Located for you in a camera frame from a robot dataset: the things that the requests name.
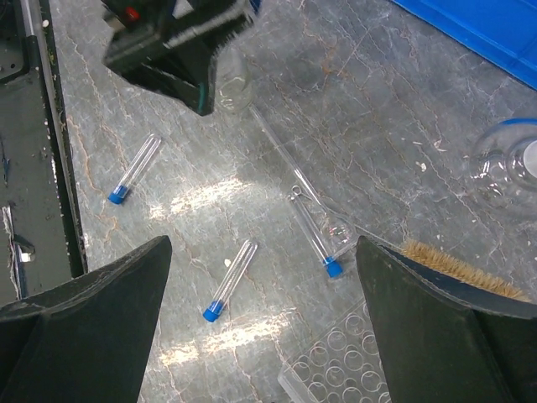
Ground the test tube upper blue cap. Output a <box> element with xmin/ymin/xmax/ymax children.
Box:
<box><xmin>288</xmin><ymin>185</ymin><xmax>343</xmax><ymax>279</ymax></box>

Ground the test tube middle blue cap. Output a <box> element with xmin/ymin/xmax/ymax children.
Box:
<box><xmin>202</xmin><ymin>239</ymin><xmax>258</xmax><ymax>322</ymax></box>

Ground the clear glass jar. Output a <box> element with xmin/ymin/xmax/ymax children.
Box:
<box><xmin>216</xmin><ymin>46</ymin><xmax>253</xmax><ymax>113</ymax></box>

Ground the clear well plate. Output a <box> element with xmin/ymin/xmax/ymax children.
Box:
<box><xmin>278</xmin><ymin>300</ymin><xmax>391</xmax><ymax>403</ymax></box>

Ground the test tube blue cap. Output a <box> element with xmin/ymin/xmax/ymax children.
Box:
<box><xmin>202</xmin><ymin>239</ymin><xmax>258</xmax><ymax>322</ymax></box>
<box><xmin>107</xmin><ymin>133</ymin><xmax>161</xmax><ymax>205</ymax></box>
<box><xmin>288</xmin><ymin>185</ymin><xmax>343</xmax><ymax>279</ymax></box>

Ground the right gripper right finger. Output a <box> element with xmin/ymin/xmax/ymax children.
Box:
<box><xmin>356</xmin><ymin>236</ymin><xmax>536</xmax><ymax>402</ymax></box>

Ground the blue divided plastic bin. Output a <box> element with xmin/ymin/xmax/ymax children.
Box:
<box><xmin>396</xmin><ymin>0</ymin><xmax>536</xmax><ymax>88</ymax></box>

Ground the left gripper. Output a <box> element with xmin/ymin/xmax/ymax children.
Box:
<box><xmin>102</xmin><ymin>1</ymin><xmax>260</xmax><ymax>116</ymax></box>

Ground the test tube lower blue cap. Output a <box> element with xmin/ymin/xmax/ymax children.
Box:
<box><xmin>107</xmin><ymin>133</ymin><xmax>161</xmax><ymax>205</ymax></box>

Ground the glass stirring rod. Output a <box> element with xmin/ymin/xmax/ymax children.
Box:
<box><xmin>249</xmin><ymin>106</ymin><xmax>358</xmax><ymax>254</ymax></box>

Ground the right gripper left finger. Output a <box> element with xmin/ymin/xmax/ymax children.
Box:
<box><xmin>1</xmin><ymin>235</ymin><xmax>172</xmax><ymax>402</ymax></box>

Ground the glass flask white stopper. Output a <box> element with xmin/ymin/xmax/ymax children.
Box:
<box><xmin>467</xmin><ymin>118</ymin><xmax>536</xmax><ymax>219</ymax></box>

